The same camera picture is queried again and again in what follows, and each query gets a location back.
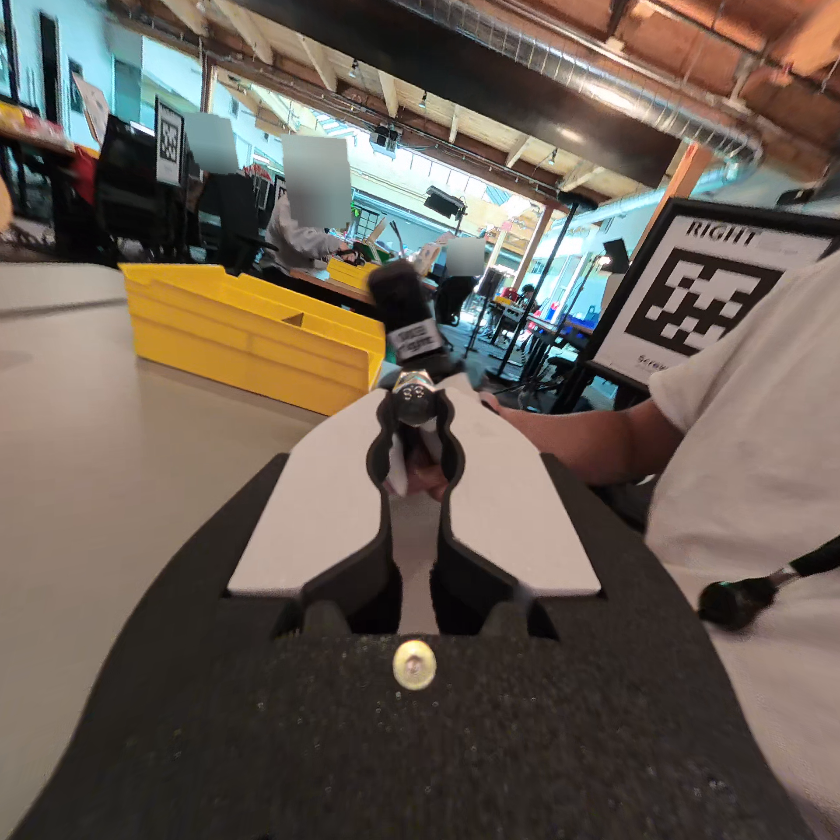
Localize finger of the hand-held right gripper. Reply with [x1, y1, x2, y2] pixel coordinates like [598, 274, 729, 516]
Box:
[453, 373, 503, 416]

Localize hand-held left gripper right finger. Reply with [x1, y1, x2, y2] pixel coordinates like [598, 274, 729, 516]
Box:
[436, 387, 603, 599]

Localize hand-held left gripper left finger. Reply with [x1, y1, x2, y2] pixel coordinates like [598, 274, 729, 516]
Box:
[228, 387, 403, 598]

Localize steel hex bolt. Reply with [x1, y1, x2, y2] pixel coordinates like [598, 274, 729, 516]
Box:
[394, 382, 439, 424]

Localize yellow plastic bin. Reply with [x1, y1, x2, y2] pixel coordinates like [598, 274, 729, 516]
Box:
[118, 262, 387, 417]

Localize person's right forearm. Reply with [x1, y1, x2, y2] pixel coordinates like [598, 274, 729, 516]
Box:
[482, 392, 686, 487]

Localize grey desk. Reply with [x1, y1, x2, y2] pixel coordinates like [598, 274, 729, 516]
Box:
[0, 262, 395, 821]

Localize person's right hand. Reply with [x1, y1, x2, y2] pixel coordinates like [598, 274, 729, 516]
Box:
[406, 458, 451, 501]

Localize stacked yellow bins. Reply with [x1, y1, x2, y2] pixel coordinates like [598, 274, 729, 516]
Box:
[326, 257, 382, 293]

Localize wooden work table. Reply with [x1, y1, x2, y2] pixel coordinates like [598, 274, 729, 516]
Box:
[289, 266, 388, 316]

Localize black studio light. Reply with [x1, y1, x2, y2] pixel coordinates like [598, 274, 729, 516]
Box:
[423, 185, 468, 221]

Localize black-framed marker sign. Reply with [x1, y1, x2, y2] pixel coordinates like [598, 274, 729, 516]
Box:
[586, 197, 840, 395]
[154, 96, 186, 186]

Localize black lamp stand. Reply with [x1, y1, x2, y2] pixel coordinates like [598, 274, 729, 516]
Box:
[495, 190, 599, 382]

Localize black ceiling beam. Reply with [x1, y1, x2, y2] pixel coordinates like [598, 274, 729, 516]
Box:
[230, 0, 683, 188]

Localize person's white shirt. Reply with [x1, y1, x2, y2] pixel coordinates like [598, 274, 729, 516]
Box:
[646, 252, 840, 840]

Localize black lanyard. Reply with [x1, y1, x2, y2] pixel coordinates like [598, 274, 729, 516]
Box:
[697, 535, 840, 634]

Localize silver spiral duct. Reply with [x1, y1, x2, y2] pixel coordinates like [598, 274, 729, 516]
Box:
[407, 0, 765, 172]

